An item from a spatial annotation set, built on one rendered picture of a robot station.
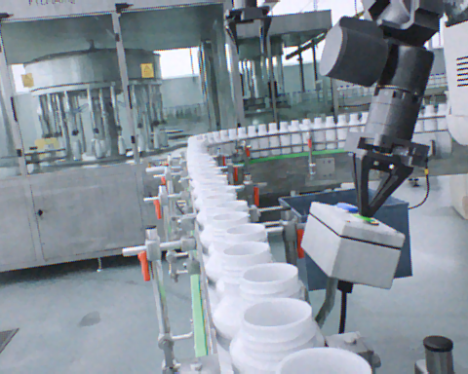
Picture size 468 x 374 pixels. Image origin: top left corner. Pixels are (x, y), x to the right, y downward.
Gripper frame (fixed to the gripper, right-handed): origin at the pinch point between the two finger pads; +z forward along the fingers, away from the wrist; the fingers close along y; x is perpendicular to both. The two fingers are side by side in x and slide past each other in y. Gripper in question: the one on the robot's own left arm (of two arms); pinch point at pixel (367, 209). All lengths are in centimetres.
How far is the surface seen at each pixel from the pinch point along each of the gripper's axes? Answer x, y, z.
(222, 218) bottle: -18.6, 10.1, 3.0
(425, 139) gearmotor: 87, -162, -21
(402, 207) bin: 41, -74, 5
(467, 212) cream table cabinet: 251, -372, 20
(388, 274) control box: 3.0, 3.8, 6.5
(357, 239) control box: -1.8, 3.6, 3.2
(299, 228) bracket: -3.6, -14.0, 6.4
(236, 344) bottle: -18.5, 29.7, 6.9
